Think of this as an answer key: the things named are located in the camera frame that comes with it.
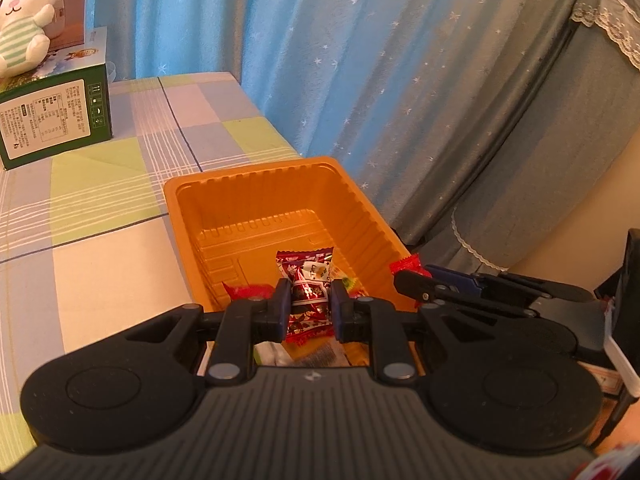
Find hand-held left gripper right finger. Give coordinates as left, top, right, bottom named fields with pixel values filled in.
left=330, top=278, right=506, bottom=387

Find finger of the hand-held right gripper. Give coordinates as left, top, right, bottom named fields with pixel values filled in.
left=393, top=269, right=539, bottom=319
left=427, top=264, right=596, bottom=306

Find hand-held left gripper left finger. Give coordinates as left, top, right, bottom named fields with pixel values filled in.
left=117, top=277, right=293, bottom=387

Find red patterned candy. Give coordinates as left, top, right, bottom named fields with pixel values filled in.
left=276, top=246, right=335, bottom=348
left=389, top=254, right=424, bottom=277

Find clear dark snack bar packet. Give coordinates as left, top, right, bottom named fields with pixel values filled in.
left=292, top=342, right=351, bottom=368

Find orange plastic tray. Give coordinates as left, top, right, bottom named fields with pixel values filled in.
left=163, top=156, right=426, bottom=376

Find black object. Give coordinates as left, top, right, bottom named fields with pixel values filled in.
left=594, top=228, right=640, bottom=311

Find grey lace-trimmed cover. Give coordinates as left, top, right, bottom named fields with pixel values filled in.
left=450, top=0, right=640, bottom=273

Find grey star curtain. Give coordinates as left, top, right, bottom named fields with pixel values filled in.
left=350, top=0, right=606, bottom=261

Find green cardboard box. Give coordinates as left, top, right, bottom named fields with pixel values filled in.
left=0, top=27, right=115, bottom=171

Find beige printed box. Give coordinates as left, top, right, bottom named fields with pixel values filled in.
left=17, top=0, right=89, bottom=52

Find white bunny plush toy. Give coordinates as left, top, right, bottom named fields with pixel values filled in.
left=0, top=0, right=62, bottom=79

